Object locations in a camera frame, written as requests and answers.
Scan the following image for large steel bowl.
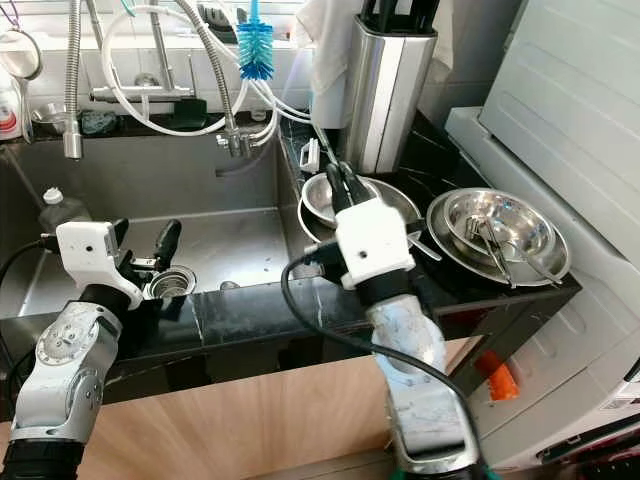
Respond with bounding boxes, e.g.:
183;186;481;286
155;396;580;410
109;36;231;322
443;188;558;261

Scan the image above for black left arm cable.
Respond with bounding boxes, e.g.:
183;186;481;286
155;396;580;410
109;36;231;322
0;236;61;401

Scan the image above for steel spoon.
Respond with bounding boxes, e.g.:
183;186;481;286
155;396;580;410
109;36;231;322
485;222;566;286
465;218;511;286
308;120;348;171
408;235;444;263

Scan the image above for grey scouring pad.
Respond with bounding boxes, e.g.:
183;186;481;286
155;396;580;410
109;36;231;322
82;110;119;138

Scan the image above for dark green sponge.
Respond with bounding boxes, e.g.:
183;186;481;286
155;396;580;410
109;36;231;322
170;98;209;131

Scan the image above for blue bottle brush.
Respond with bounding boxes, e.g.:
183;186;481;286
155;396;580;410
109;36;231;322
236;0;276;81

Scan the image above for steel knife block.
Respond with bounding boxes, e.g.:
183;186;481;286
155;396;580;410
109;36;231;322
335;0;439;176

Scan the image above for steel sink drain strainer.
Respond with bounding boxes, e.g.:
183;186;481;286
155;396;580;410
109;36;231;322
145;266;197;301

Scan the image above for white towel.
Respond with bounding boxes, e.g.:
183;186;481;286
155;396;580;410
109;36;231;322
292;0;366;129

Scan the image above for white dish soap bottle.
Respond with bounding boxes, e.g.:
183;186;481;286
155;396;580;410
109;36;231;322
0;75;28;141

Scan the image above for orange plastic object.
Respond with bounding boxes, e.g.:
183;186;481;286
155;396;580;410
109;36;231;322
475;350;521;401

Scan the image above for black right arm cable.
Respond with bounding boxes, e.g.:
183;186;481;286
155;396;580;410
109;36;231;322
280;245;486;461

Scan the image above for clear plastic bottle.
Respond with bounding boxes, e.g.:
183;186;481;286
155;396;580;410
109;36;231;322
40;188;91;236

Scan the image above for light wooden cabinet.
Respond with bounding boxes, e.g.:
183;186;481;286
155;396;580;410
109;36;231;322
0;355;451;480

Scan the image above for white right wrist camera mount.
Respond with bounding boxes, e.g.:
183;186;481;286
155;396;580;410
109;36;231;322
335;197;418;291

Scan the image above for white washing machine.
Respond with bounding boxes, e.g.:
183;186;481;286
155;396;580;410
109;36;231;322
445;0;640;471

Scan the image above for small steel bowl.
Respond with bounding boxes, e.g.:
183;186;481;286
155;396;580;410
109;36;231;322
302;172;361;229

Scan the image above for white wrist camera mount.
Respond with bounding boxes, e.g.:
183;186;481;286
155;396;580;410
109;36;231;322
55;220;126;309
335;197;418;291

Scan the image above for small steel cup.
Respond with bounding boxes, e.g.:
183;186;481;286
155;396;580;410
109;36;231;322
32;103;73;136

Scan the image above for steel plate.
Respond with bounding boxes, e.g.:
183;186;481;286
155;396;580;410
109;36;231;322
300;180;423;251
425;188;571;288

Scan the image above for white water hose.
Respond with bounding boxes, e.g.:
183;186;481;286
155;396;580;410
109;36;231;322
100;5;311;136

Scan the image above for stainless steel sink basin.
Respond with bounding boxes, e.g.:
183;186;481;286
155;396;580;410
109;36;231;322
0;135;326;326

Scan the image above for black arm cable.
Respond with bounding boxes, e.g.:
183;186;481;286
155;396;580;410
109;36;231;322
280;245;486;461
0;236;61;401

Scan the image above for steel spring faucet spout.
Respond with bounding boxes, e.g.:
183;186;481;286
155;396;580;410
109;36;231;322
62;0;84;161

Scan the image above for small white plastic clip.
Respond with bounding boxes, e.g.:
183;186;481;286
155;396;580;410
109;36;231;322
300;138;321;173

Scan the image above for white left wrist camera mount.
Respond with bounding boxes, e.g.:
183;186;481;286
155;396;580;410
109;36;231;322
55;220;126;309

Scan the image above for steel mesh strainer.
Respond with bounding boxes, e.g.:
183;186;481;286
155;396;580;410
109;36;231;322
0;30;44;141

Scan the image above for steel faucet with curved hose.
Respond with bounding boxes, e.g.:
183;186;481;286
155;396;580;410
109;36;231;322
88;0;256;159

